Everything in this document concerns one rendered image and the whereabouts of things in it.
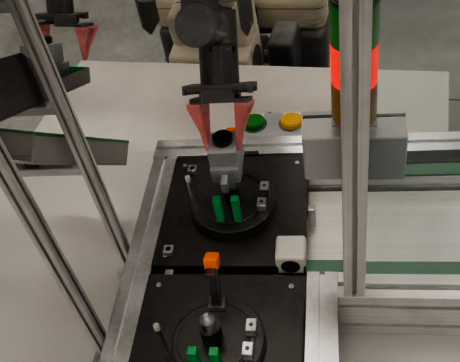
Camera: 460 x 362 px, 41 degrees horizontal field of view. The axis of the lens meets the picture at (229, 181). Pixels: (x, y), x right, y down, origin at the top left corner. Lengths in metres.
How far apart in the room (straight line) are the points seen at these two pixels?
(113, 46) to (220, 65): 2.48
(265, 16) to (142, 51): 1.43
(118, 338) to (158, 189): 0.30
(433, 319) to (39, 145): 0.62
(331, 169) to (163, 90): 0.79
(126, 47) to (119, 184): 2.08
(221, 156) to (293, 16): 1.03
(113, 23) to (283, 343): 2.85
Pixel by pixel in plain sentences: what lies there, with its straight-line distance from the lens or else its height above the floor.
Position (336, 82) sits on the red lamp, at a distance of 0.68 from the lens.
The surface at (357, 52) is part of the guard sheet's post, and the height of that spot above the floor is 1.37.
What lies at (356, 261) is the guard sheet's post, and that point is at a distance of 0.87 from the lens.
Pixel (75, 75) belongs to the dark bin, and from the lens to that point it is 0.96.
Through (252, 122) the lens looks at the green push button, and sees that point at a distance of 1.17.
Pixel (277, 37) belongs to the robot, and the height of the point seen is 0.75.
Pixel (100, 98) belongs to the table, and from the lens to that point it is 1.52.
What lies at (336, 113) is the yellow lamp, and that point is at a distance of 0.71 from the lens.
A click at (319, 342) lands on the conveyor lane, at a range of 0.89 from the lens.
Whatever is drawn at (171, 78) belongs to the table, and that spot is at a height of 0.86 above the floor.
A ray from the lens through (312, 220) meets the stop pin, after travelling 1.03.
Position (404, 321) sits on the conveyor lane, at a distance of 0.98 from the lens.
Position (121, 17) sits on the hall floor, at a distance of 3.59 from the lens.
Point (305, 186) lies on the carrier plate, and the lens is 1.05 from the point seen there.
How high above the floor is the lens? 1.73
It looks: 45 degrees down
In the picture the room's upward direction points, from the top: 11 degrees counter-clockwise
